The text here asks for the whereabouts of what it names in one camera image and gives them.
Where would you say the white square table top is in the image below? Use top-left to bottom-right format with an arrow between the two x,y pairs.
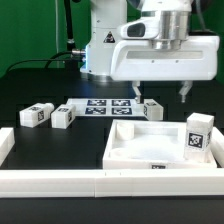
102,119 -> 217,169

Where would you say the white front fence bar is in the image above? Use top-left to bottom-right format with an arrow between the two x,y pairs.
0,168 -> 224,198

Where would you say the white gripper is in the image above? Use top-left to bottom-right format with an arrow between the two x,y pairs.
110,36 -> 220,104

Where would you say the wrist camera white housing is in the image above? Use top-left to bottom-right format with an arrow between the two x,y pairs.
118,19 -> 159,40

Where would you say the white marker tag sheet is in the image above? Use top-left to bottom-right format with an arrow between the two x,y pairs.
67,98 -> 156,117

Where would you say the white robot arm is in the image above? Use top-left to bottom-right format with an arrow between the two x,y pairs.
81,0 -> 220,96

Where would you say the white left fence block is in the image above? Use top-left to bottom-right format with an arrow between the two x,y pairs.
0,127 -> 15,166

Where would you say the white fence block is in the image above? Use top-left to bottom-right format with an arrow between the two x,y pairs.
211,127 -> 224,160
0,127 -> 15,166

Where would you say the white right fence block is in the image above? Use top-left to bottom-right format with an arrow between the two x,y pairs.
211,127 -> 224,160

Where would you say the black cable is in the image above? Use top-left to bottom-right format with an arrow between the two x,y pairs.
4,50 -> 87,75

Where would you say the black cable conduit post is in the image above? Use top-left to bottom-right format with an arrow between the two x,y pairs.
64,0 -> 75,51

